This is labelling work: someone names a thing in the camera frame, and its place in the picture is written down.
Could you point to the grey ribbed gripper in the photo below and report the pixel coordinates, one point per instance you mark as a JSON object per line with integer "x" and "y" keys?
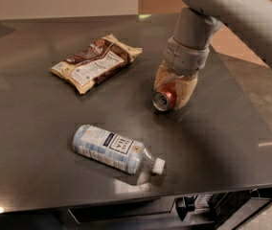
{"x": 183, "y": 57}

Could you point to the red coke can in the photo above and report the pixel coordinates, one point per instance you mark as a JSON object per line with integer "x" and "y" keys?
{"x": 164, "y": 98}

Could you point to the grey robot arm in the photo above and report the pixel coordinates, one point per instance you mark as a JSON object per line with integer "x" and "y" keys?
{"x": 249, "y": 20}

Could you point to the brown cream snack bag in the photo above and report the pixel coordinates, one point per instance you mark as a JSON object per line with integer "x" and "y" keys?
{"x": 98, "y": 62}

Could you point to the clear plastic tea bottle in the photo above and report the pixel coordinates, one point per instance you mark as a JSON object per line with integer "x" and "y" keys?
{"x": 115, "y": 150}

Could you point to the black equipment under table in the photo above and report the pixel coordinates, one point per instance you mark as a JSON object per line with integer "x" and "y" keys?
{"x": 221, "y": 211}

